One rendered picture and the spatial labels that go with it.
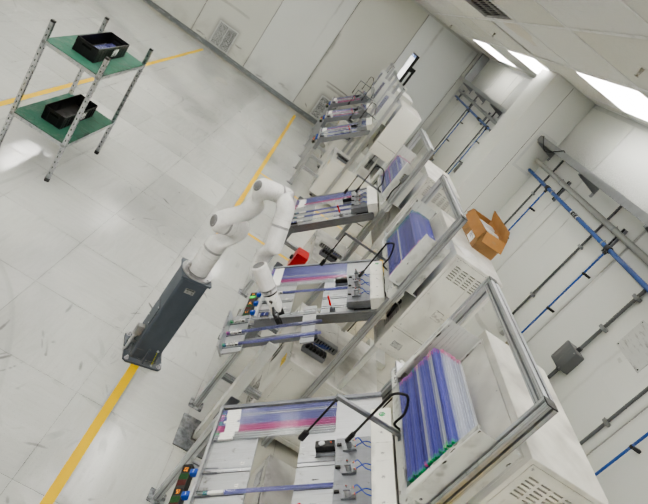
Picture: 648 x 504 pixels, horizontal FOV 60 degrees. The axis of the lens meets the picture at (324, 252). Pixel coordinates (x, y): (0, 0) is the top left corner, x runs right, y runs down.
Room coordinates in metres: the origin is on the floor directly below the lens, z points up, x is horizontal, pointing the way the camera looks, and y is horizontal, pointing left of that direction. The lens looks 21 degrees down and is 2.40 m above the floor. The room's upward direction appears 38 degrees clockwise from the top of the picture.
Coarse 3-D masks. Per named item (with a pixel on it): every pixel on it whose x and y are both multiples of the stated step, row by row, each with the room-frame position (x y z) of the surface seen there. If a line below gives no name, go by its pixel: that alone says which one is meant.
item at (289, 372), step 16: (304, 304) 3.50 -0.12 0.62; (336, 336) 3.42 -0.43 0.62; (352, 336) 3.57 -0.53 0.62; (288, 352) 2.94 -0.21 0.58; (352, 352) 3.38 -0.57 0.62; (272, 368) 2.99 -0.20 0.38; (288, 368) 2.83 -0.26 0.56; (304, 368) 2.84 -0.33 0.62; (320, 368) 2.96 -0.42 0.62; (368, 368) 3.34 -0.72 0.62; (256, 384) 3.05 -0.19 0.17; (272, 384) 2.82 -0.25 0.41; (288, 384) 2.84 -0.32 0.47; (304, 384) 2.85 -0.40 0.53; (336, 384) 2.92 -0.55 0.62; (352, 384) 3.04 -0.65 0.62; (368, 384) 3.17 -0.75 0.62; (256, 400) 2.82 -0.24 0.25; (272, 400) 2.84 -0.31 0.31
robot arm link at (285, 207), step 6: (288, 192) 2.67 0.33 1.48; (282, 198) 2.59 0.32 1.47; (288, 198) 2.59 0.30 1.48; (276, 204) 2.59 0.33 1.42; (282, 204) 2.56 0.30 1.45; (288, 204) 2.57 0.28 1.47; (294, 204) 2.60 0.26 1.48; (276, 210) 2.56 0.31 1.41; (282, 210) 2.55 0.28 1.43; (288, 210) 2.56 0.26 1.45; (294, 210) 2.59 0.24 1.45; (276, 216) 2.54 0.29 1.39; (282, 216) 2.54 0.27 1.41; (288, 216) 2.55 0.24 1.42; (276, 222) 2.53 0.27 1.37; (282, 222) 2.53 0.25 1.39; (288, 222) 2.55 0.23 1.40; (288, 228) 2.56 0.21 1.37
